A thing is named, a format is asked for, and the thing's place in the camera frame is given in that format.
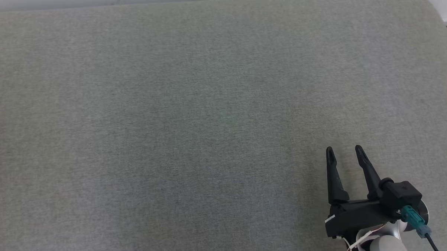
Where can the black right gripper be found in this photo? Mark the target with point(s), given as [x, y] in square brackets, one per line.
[354, 217]

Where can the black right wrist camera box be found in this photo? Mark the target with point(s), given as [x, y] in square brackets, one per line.
[401, 196]

